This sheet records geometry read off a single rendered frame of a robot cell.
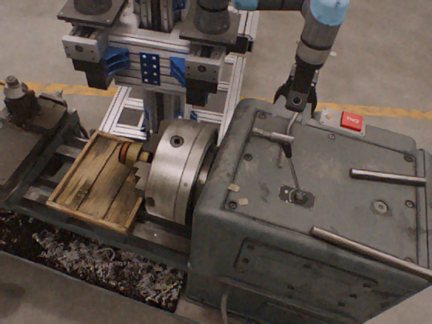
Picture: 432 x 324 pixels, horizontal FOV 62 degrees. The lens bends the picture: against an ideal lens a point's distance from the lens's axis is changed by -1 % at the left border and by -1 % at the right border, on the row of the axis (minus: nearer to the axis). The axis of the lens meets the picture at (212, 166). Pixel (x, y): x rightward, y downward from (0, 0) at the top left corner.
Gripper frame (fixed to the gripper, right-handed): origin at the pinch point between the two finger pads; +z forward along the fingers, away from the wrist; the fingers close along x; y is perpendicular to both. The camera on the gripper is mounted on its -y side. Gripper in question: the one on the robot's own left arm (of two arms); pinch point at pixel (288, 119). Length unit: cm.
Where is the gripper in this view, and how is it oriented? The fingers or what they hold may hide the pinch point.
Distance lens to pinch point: 103.0
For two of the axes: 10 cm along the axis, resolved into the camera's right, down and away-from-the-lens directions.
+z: -0.8, 5.8, 8.1
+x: -9.5, -2.9, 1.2
